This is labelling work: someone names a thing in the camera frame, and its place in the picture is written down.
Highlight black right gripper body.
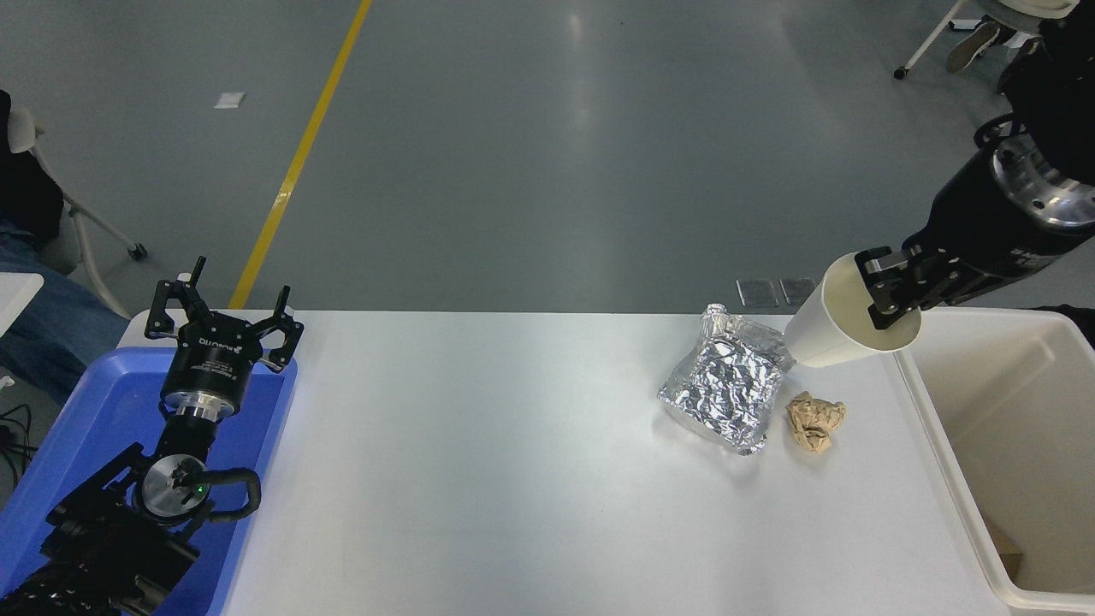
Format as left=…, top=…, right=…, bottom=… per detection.
left=905, top=151, right=1095, bottom=309

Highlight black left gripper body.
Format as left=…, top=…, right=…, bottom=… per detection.
left=163, top=321, right=268, bottom=406

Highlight white paper cup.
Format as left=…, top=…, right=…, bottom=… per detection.
left=783, top=250, right=923, bottom=370

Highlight white wheeled chair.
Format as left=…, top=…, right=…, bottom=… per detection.
left=7, top=106, right=148, bottom=319
left=893, top=0, right=1080, bottom=81

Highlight blue plastic tray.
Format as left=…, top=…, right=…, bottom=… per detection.
left=0, top=346, right=299, bottom=616

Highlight person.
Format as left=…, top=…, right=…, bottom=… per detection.
left=0, top=89, right=131, bottom=407

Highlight black object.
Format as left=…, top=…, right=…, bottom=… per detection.
left=1027, top=303, right=1095, bottom=350

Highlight crumpled tan paper ball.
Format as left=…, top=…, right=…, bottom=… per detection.
left=785, top=392, right=848, bottom=458

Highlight white side table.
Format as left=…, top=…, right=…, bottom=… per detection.
left=0, top=271, right=44, bottom=338

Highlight large pale plastic bin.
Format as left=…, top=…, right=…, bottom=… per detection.
left=888, top=306, right=1095, bottom=613

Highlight person's shoe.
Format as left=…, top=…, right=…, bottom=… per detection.
left=944, top=21, right=1003, bottom=74

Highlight crumpled silver foil tray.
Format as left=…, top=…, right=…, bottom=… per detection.
left=657, top=303, right=798, bottom=458

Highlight black cables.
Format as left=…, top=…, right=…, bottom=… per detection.
left=0, top=402, right=37, bottom=490

